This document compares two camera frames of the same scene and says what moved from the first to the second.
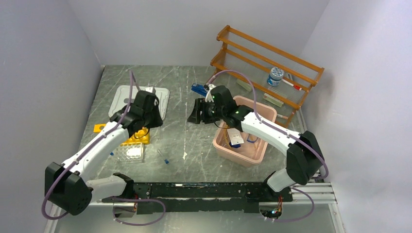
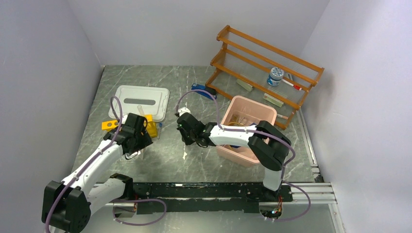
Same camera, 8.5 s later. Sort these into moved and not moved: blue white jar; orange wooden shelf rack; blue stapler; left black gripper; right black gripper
Moved: left black gripper; right black gripper
Not moved: orange wooden shelf rack; blue stapler; blue white jar
